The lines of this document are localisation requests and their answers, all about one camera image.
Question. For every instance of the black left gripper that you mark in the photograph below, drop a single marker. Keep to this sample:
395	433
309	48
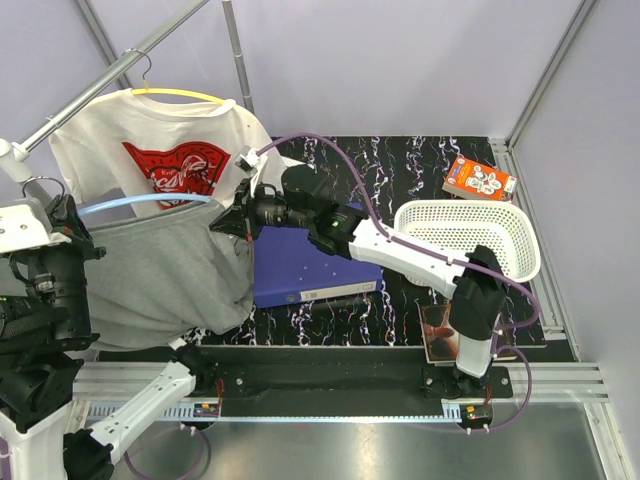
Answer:
65	210

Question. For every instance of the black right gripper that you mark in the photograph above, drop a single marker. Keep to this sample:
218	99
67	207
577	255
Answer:
241	220

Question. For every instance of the light blue plastic hanger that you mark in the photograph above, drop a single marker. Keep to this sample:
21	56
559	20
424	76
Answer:
124	201

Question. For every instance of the grey t shirt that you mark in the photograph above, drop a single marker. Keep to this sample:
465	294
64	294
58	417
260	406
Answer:
165	275

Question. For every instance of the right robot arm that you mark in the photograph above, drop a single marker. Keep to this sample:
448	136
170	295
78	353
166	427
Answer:
473	282

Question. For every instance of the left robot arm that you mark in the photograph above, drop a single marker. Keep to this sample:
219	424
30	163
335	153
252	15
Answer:
47	247

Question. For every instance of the white t shirt red print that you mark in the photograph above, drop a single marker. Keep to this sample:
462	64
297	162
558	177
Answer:
137	145

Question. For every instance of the yellow plastic hanger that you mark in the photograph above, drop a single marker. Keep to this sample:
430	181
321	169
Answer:
147	90

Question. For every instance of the metal clothes rack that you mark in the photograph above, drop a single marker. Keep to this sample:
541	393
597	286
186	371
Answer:
55	58

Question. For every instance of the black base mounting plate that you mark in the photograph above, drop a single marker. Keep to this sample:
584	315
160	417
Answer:
338	383

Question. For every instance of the dark brown book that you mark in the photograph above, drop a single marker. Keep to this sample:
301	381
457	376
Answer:
440	339

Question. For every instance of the white plastic basket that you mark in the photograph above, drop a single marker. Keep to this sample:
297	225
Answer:
462	225

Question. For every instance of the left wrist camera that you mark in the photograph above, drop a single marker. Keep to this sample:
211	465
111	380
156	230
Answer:
25	225

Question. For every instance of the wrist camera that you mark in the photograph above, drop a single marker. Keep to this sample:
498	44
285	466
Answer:
252	163
25	225

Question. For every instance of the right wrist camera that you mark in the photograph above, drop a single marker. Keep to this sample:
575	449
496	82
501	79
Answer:
252	163

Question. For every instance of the blue ring binder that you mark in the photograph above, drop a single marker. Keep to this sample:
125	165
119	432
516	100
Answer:
289	269

